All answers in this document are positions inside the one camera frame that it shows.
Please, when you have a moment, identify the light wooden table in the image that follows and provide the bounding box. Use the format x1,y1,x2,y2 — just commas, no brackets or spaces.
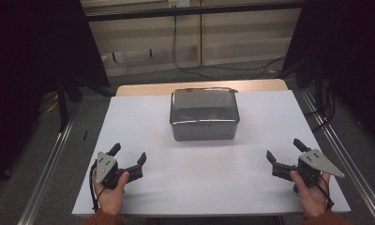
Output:
114,78,290,98

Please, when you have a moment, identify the person's right hand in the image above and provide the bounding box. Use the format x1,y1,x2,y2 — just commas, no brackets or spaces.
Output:
290,170,332,218

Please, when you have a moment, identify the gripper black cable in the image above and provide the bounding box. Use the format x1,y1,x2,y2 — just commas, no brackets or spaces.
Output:
307,173,336,211
88,161,107,213

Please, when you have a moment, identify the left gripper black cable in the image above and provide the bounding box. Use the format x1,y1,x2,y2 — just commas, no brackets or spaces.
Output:
88,161,107,213

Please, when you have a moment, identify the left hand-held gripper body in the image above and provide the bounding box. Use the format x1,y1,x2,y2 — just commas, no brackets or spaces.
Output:
94,151,137,190

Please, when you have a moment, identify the aluminium frame rail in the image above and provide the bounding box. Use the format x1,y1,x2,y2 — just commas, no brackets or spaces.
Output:
17,113,78,225
299,88,375,225

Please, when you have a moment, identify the black metal stand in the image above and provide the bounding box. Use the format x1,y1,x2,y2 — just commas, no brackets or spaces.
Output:
55,79,84,133
312,58,326,117

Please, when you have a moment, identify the white wall socket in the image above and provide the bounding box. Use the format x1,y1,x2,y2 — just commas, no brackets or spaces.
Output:
168,0,191,9

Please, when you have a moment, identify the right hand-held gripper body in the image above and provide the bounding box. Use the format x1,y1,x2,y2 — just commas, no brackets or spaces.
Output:
295,148,346,193

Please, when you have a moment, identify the person's left hand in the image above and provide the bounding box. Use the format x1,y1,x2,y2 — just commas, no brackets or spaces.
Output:
92,171,130,217

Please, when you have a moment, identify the white table sheet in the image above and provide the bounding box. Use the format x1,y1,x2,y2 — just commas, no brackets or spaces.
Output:
71,90,352,217

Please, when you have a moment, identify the bundle of black cables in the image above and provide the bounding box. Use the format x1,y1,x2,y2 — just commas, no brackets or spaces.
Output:
303,83,338,133

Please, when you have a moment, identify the long black floor cable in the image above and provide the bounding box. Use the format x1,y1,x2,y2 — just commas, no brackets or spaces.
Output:
172,15,287,81

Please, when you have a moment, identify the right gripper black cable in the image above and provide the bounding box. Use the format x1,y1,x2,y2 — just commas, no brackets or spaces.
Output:
307,173,336,211

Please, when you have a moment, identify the black horizontal frame bar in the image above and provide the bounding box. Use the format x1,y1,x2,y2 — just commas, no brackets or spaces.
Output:
84,1,304,23

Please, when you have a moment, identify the black curtain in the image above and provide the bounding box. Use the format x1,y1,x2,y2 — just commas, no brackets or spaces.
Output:
0,0,112,192
281,0,375,152

